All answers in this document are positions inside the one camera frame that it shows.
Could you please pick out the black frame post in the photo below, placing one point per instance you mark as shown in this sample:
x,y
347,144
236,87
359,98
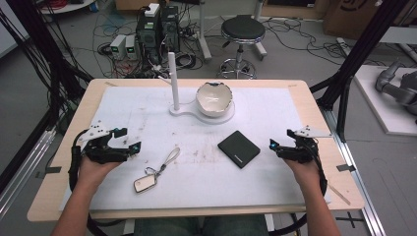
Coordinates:
x,y
357,49
42,46

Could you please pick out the round white table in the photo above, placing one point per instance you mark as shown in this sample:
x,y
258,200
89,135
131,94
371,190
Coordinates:
x,y
65,6

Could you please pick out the person's left hand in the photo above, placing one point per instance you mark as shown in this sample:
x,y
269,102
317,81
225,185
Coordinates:
x,y
91,173

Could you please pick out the person's right hand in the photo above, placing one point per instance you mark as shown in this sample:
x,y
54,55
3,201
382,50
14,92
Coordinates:
x,y
308,175

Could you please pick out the white eggshell-shaped bowl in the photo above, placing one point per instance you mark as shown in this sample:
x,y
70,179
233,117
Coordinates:
x,y
213,100

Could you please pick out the aluminium rail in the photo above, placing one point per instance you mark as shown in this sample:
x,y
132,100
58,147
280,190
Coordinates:
x,y
23,170
357,183

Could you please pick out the black card wallet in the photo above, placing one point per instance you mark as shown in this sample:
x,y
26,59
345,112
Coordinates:
x,y
239,149

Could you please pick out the white floor board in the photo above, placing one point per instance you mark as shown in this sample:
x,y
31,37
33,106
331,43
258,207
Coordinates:
x,y
373,105

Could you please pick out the white power strip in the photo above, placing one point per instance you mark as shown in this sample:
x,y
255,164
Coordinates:
x,y
344,46

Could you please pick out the white table leg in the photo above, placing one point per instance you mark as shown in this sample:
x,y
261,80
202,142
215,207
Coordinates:
x,y
203,32

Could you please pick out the thin wooden stick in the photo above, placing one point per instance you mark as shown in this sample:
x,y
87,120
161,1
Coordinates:
x,y
339,194

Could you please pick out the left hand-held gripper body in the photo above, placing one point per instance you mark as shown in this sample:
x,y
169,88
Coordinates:
x,y
98,151

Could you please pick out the white foam mat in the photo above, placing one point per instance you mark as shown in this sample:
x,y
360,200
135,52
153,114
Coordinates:
x,y
196,183

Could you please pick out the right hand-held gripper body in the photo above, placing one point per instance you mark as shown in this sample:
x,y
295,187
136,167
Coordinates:
x,y
303,151

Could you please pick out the black computer tower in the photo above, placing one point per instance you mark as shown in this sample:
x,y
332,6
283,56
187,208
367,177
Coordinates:
x,y
148,37
170,26

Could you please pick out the brown cardboard box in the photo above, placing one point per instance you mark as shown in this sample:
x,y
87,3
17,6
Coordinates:
x,y
354,16

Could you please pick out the white stand with pole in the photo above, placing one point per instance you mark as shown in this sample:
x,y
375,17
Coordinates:
x,y
174,82

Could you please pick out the white box on tower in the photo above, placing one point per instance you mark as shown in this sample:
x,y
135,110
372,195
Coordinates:
x,y
152,10

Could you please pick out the person's legs in jeans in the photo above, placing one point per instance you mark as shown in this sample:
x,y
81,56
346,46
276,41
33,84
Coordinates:
x,y
203,226

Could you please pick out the black tape strip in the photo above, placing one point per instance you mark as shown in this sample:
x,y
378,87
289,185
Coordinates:
x,y
345,167
49,171

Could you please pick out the grey power supply unit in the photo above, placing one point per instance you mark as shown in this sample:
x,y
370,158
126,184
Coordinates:
x,y
117,46
131,46

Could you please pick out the black round stool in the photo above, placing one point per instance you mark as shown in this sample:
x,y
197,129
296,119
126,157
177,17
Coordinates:
x,y
243,29

